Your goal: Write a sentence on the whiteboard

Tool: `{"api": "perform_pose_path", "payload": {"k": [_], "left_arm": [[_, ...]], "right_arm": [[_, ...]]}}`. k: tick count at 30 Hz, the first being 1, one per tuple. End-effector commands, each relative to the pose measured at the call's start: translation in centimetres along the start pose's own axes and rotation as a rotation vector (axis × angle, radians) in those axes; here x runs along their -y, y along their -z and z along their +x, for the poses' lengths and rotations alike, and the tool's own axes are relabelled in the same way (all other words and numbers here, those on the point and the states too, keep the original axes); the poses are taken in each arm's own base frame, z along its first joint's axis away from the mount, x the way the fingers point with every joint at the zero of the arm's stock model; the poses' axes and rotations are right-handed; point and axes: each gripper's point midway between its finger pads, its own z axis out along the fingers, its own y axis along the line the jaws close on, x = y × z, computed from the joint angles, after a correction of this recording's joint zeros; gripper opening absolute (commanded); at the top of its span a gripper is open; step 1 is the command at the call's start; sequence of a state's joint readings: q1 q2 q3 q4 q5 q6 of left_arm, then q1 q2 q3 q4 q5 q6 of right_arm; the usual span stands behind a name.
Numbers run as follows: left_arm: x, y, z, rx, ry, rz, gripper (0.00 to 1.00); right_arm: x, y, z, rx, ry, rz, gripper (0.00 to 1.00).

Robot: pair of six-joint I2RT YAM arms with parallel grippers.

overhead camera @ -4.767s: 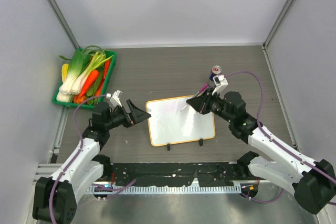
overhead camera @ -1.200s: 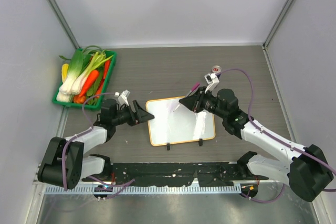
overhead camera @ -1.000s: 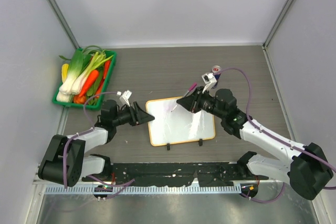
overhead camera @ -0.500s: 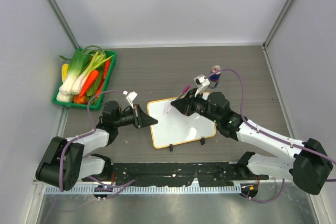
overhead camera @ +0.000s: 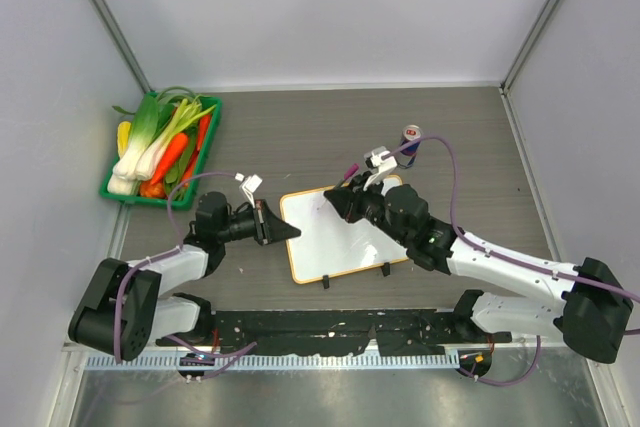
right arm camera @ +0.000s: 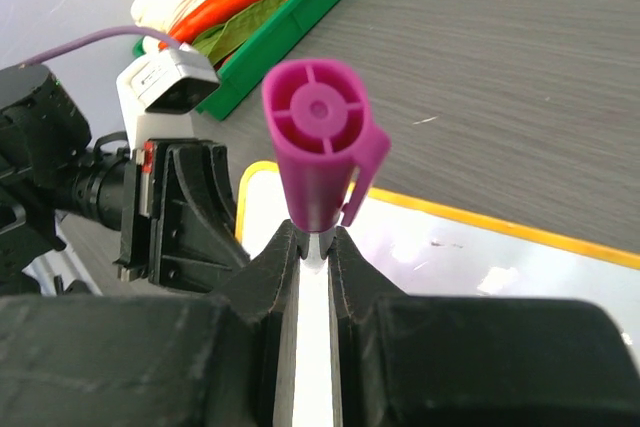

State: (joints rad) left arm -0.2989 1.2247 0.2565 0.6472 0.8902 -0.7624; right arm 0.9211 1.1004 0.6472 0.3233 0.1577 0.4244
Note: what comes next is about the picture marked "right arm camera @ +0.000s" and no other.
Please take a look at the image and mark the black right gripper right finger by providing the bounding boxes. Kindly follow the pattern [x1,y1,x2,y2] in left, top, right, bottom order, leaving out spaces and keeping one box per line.
[328,229,639,426]

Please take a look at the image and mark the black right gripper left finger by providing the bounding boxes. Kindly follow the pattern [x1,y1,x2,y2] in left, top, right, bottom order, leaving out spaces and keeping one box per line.
[1,221,298,426]

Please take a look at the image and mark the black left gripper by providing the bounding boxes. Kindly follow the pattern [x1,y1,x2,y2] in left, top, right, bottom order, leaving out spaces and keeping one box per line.
[64,131,249,293]

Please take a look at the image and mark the orange framed whiteboard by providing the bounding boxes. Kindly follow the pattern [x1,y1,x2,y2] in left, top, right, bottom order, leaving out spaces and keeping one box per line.
[236,162,639,426]

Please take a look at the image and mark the purple capped marker pen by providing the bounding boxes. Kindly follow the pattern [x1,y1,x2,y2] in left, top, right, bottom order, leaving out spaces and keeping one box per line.
[261,58,391,273]

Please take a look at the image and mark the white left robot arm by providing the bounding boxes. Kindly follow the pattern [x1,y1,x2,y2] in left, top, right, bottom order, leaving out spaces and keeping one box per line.
[1,64,249,295]

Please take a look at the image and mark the green spinach leaf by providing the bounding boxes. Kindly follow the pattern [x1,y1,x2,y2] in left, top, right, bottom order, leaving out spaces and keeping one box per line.
[192,0,285,65]

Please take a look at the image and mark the large orange carrot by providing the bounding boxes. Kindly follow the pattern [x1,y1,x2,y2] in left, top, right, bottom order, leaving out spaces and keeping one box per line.
[168,0,260,44]

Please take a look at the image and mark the green plastic vegetable tray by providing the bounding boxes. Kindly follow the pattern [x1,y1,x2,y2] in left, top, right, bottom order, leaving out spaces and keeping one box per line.
[132,0,384,122]

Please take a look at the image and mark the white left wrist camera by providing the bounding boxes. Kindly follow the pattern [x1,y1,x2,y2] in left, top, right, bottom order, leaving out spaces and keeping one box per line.
[116,44,220,149]

